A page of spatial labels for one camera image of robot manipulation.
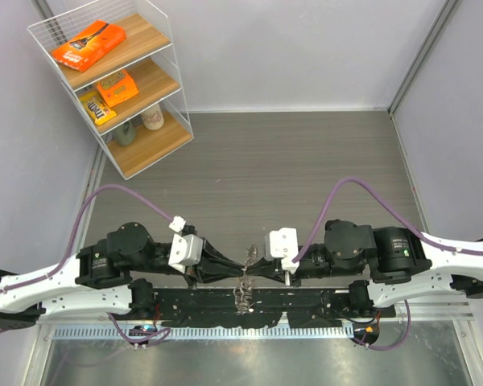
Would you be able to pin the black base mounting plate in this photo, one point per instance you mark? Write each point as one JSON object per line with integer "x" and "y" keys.
{"x": 217, "y": 307}

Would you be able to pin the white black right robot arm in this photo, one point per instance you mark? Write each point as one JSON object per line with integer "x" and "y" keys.
{"x": 401, "y": 264}

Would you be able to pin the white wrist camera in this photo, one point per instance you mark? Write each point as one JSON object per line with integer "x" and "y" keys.
{"x": 185, "y": 250}
{"x": 282, "y": 245}

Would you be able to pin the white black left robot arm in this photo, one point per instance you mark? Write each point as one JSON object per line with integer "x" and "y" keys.
{"x": 98, "y": 279}

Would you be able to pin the large orange candy bag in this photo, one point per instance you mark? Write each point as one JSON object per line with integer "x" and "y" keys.
{"x": 85, "y": 49}

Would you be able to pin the white wire wooden shelf rack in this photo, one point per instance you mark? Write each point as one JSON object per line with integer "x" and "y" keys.
{"x": 117, "y": 62}

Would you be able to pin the small orange candy bag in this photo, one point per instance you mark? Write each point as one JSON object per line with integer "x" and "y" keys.
{"x": 117, "y": 88}

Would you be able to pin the white patterned cup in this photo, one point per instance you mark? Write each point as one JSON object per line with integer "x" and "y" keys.
{"x": 153, "y": 118}

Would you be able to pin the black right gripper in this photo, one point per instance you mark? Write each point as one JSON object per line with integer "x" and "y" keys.
{"x": 268, "y": 268}

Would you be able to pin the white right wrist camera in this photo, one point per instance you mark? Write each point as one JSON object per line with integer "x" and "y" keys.
{"x": 282, "y": 245}

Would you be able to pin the white slotted cable duct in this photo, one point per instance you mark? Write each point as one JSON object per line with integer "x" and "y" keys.
{"x": 281, "y": 331}

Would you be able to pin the grey green cup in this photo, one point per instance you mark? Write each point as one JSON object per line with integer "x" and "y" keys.
{"x": 125, "y": 134}

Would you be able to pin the yellow candy bag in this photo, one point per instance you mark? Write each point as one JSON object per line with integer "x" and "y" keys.
{"x": 96, "y": 108}

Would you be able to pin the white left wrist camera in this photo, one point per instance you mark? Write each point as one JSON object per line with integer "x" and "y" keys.
{"x": 185, "y": 250}

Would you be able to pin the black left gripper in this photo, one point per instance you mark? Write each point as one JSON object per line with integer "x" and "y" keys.
{"x": 213, "y": 267}

